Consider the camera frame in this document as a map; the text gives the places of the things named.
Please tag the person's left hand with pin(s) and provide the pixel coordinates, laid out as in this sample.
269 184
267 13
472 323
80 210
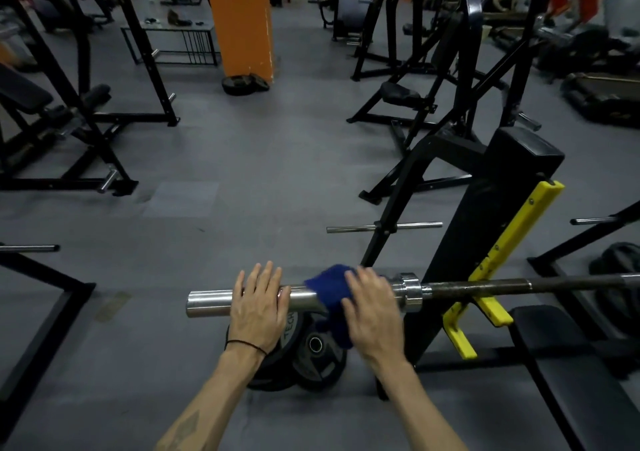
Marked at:
257 310

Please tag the person's right hand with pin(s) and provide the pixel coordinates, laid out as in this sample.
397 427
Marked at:
377 320

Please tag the steel barbell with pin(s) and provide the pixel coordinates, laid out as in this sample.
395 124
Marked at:
210 303

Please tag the blue cleaning cloth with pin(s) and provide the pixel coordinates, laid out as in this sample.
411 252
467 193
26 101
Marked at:
330 290

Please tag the person's left forearm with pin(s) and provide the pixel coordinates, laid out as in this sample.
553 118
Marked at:
215 405

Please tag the person's right forearm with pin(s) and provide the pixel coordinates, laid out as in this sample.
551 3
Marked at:
425 415

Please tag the black weight plate white lettering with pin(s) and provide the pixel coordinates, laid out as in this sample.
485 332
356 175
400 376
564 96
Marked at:
285 360

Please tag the black grip-hole weight plate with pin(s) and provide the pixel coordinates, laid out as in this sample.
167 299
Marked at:
320 365

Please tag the black bench press rack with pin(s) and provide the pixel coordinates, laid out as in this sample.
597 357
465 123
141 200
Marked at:
490 215

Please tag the yellow bar hook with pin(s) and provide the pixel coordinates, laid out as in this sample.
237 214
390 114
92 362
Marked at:
517 225

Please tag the small black weight plate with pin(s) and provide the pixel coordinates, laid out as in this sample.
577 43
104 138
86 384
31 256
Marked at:
260 82
236 85

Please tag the large black weight plate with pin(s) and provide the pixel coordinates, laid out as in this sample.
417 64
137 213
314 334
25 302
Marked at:
617 265

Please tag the black and red lever machine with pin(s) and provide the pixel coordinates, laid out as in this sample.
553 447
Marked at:
467 65

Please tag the black squat rack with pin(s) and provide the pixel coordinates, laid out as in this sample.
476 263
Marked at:
150 60

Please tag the wide orange pillar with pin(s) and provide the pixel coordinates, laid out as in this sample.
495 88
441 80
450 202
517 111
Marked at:
240 20

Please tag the black incline bench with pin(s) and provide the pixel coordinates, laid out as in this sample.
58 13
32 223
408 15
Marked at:
25 93

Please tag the black rack base frame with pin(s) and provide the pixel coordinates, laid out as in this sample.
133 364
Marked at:
60 281

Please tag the black plate-loaded machine frame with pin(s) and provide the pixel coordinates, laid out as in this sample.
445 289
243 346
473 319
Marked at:
392 25

